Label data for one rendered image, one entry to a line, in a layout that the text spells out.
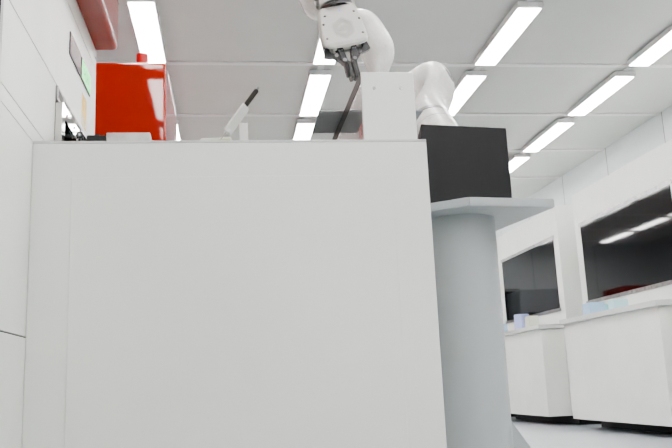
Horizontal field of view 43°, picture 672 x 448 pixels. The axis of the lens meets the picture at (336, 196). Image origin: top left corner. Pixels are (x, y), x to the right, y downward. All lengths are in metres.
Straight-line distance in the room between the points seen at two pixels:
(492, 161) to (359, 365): 0.84
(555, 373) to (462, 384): 6.24
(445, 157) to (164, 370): 0.93
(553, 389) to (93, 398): 7.01
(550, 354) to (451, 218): 6.23
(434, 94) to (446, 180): 0.36
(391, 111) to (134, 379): 0.61
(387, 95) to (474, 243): 0.58
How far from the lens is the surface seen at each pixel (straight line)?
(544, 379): 8.14
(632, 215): 6.87
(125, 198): 1.36
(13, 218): 1.28
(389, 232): 1.36
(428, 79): 2.28
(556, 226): 8.25
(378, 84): 1.49
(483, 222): 1.98
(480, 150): 2.02
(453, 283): 1.94
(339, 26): 1.94
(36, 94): 1.45
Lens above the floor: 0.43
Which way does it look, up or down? 13 degrees up
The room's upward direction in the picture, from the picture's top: 2 degrees counter-clockwise
